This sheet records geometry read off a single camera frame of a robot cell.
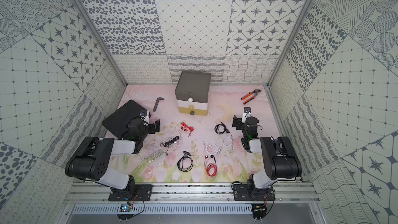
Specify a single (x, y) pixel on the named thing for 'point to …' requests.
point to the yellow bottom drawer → (192, 111)
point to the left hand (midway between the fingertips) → (151, 118)
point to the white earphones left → (157, 154)
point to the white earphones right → (227, 141)
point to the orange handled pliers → (256, 90)
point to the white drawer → (195, 104)
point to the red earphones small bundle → (186, 128)
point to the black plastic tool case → (117, 122)
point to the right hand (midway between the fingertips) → (242, 117)
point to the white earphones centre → (211, 148)
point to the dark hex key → (156, 102)
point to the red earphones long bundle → (211, 167)
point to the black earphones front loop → (186, 154)
